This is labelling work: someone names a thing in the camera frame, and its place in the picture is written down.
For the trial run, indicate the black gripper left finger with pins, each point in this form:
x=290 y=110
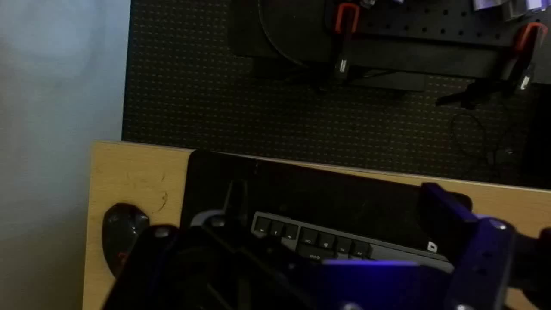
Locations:
x=208 y=268

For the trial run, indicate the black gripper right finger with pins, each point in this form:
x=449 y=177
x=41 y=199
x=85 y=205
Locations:
x=488 y=255

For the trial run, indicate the black computer mouse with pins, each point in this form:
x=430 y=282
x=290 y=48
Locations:
x=121 y=225

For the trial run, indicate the grey mechanical keyboard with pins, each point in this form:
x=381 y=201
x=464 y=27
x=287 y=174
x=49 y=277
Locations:
x=323 y=242

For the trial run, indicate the black desk mat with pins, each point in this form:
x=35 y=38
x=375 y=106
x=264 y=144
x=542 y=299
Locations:
x=235 y=186

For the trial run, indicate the red black clamp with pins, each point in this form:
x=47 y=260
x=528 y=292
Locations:
x=514 y=74
x=345 y=27

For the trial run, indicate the black pegboard base plate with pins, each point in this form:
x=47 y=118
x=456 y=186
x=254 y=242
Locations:
x=433 y=36

